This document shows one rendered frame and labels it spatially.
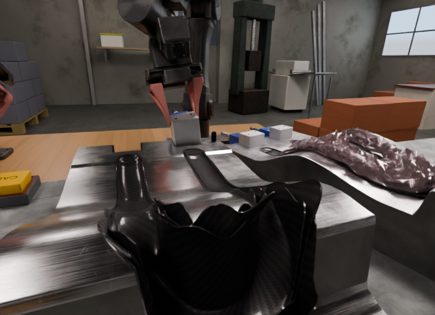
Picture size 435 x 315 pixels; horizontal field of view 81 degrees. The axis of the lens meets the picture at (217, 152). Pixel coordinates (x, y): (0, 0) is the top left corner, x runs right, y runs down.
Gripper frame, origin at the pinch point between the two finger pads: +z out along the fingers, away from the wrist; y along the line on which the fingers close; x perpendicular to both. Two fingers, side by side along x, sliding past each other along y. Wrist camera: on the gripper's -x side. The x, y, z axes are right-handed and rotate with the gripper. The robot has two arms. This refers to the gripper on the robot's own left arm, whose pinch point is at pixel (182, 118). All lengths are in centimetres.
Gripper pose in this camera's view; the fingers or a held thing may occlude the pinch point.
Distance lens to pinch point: 49.8
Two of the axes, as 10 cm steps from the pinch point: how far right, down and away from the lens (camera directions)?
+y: 9.4, -2.2, 2.7
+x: -2.7, 0.1, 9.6
